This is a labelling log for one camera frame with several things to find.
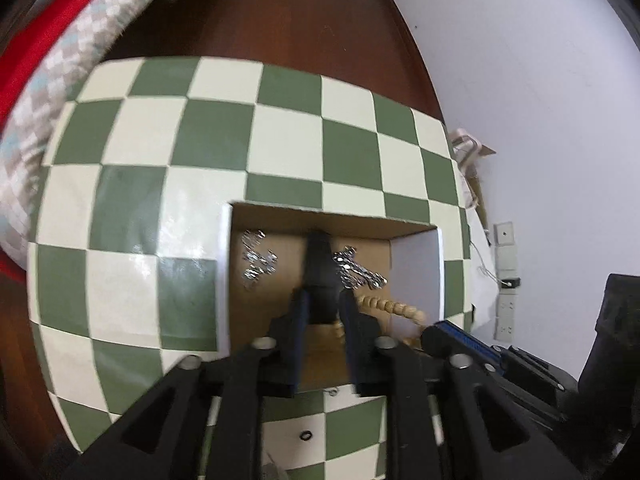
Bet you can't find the black oblong object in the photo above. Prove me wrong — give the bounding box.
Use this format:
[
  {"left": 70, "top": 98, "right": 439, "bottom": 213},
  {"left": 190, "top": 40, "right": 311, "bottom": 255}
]
[{"left": 302, "top": 230, "right": 342, "bottom": 324}]

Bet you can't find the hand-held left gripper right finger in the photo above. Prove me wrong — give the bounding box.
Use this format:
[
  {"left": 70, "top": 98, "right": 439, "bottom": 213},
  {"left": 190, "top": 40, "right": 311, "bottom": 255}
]
[{"left": 339, "top": 291, "right": 583, "bottom": 480}]

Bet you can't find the grey checkered quilt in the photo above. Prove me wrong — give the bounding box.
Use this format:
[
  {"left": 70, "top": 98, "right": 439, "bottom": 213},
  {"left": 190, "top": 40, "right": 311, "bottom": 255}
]
[{"left": 0, "top": 0, "right": 193, "bottom": 273}]

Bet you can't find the white cable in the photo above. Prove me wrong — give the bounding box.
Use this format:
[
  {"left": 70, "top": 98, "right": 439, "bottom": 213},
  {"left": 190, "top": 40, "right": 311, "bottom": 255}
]
[{"left": 467, "top": 172, "right": 506, "bottom": 288}]

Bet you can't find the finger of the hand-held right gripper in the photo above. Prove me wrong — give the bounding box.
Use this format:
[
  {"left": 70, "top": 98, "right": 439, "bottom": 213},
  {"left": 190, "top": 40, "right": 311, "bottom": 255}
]
[{"left": 421, "top": 321, "right": 507, "bottom": 376}]

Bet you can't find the silver chain necklace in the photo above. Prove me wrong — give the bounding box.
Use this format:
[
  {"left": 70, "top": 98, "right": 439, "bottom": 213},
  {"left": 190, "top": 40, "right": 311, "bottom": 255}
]
[
  {"left": 332, "top": 246, "right": 389, "bottom": 291},
  {"left": 241, "top": 230, "right": 279, "bottom": 289}
]

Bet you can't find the cardboard box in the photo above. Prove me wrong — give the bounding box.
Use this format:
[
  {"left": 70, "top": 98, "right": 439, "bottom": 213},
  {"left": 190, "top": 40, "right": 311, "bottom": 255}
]
[{"left": 216, "top": 201, "right": 446, "bottom": 397}]

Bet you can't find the red blanket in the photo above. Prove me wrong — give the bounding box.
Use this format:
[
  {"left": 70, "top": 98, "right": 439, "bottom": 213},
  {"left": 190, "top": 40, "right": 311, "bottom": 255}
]
[{"left": 0, "top": 0, "right": 143, "bottom": 128}]

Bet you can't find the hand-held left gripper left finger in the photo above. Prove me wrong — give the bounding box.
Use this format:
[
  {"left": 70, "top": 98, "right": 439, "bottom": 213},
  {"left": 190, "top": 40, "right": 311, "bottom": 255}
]
[{"left": 65, "top": 289, "right": 312, "bottom": 480}]

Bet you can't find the brown cardboard piece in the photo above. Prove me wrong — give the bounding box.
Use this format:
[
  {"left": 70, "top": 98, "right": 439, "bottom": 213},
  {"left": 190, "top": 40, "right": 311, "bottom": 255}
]
[{"left": 447, "top": 129, "right": 498, "bottom": 233}]

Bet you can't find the green white checkered tablecloth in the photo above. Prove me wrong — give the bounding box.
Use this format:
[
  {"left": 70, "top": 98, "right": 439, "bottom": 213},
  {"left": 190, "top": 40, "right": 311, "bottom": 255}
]
[{"left": 27, "top": 56, "right": 476, "bottom": 480}]

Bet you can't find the wooden bead bracelet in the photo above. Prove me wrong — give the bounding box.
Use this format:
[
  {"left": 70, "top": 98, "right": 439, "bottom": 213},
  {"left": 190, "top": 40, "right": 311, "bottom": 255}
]
[{"left": 320, "top": 295, "right": 429, "bottom": 348}]

